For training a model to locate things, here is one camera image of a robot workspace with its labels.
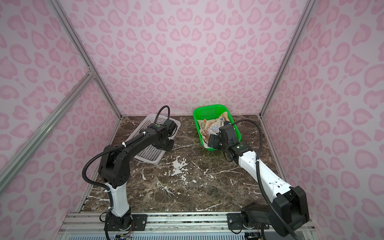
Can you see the corner aluminium post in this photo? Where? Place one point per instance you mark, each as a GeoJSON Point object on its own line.
{"type": "Point", "coordinates": [80, 48]}
{"type": "Point", "coordinates": [297, 34]}

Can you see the left corner aluminium post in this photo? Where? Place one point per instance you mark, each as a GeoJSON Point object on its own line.
{"type": "Point", "coordinates": [80, 48]}

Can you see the right corner aluminium post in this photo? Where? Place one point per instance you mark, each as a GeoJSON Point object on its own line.
{"type": "Point", "coordinates": [297, 34]}

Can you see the rabbit print towel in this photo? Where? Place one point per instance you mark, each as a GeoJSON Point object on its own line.
{"type": "Point", "coordinates": [210, 127]}

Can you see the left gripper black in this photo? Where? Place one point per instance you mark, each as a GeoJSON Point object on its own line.
{"type": "Point", "coordinates": [169, 148]}

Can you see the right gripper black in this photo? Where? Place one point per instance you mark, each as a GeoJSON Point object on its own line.
{"type": "Point", "coordinates": [217, 138]}

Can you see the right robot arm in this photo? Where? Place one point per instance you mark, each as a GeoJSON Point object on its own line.
{"type": "Point", "coordinates": [287, 208]}

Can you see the green plastic basket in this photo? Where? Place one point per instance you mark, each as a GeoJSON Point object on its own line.
{"type": "Point", "coordinates": [209, 113]}

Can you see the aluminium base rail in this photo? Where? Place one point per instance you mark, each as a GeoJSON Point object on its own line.
{"type": "Point", "coordinates": [157, 226]}

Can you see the orange patterned towel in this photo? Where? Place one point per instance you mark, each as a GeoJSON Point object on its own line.
{"type": "Point", "coordinates": [224, 117]}

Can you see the left diagonal aluminium strut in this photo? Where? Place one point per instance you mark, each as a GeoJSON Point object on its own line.
{"type": "Point", "coordinates": [19, 160]}

